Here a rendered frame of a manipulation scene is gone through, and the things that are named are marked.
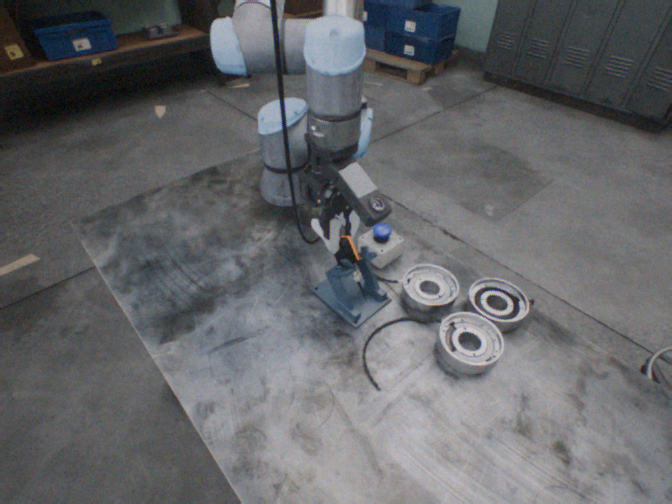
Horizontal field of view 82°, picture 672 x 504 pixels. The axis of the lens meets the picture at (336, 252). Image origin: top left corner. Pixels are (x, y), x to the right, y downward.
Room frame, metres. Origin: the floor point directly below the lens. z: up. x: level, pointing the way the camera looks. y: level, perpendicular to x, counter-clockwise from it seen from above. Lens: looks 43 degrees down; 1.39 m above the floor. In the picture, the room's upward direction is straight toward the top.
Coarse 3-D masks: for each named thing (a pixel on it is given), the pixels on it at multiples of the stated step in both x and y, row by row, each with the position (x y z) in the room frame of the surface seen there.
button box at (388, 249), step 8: (368, 232) 0.65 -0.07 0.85; (392, 232) 0.65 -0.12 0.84; (360, 240) 0.63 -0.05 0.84; (368, 240) 0.62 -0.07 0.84; (376, 240) 0.62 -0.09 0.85; (384, 240) 0.62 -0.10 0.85; (392, 240) 0.62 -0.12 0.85; (400, 240) 0.62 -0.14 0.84; (376, 248) 0.60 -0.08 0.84; (384, 248) 0.60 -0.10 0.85; (392, 248) 0.60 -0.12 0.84; (400, 248) 0.62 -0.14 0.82; (384, 256) 0.58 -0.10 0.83; (392, 256) 0.60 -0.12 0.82; (376, 264) 0.59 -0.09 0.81; (384, 264) 0.59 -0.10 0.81
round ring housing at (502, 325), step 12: (504, 288) 0.50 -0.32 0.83; (516, 288) 0.49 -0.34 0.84; (468, 300) 0.47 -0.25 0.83; (492, 300) 0.48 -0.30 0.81; (504, 300) 0.47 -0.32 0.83; (480, 312) 0.43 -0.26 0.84; (492, 312) 0.44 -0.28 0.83; (504, 312) 0.44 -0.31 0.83; (504, 324) 0.41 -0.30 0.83; (516, 324) 0.42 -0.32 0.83
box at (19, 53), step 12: (0, 12) 2.93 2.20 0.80; (12, 12) 3.11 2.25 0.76; (0, 24) 2.92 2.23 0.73; (12, 24) 2.97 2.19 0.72; (0, 36) 2.90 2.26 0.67; (12, 36) 2.95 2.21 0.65; (0, 48) 2.88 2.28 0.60; (12, 48) 2.93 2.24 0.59; (24, 48) 2.98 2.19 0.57; (0, 60) 2.85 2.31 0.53; (12, 60) 2.90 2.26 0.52; (24, 60) 2.95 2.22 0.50; (0, 72) 2.83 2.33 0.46
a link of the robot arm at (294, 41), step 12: (288, 24) 0.63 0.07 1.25; (300, 24) 0.62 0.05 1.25; (288, 36) 0.61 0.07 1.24; (300, 36) 0.61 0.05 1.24; (288, 48) 0.60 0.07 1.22; (300, 48) 0.60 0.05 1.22; (288, 60) 0.60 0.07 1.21; (300, 60) 0.60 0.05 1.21; (288, 72) 0.61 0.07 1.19; (300, 72) 0.61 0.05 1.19
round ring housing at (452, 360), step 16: (448, 320) 0.42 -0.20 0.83; (464, 320) 0.42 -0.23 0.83; (480, 320) 0.42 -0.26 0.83; (464, 336) 0.40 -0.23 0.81; (480, 336) 0.39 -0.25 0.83; (496, 336) 0.39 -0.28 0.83; (448, 352) 0.35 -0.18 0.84; (464, 352) 0.36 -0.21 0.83; (480, 352) 0.36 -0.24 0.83; (496, 352) 0.36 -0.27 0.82; (464, 368) 0.33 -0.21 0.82; (480, 368) 0.33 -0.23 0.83
